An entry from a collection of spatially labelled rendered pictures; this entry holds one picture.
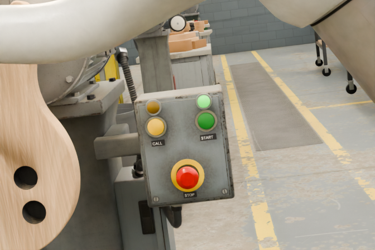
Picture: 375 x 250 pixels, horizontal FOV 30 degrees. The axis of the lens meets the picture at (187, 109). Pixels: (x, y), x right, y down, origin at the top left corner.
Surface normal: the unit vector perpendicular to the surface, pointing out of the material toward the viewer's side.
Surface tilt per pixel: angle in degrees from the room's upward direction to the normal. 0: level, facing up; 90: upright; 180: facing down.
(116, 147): 90
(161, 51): 90
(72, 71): 106
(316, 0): 134
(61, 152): 88
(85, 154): 90
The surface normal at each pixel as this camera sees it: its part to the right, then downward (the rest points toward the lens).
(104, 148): -0.03, 0.15
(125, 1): -0.17, 0.33
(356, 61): -0.70, 0.62
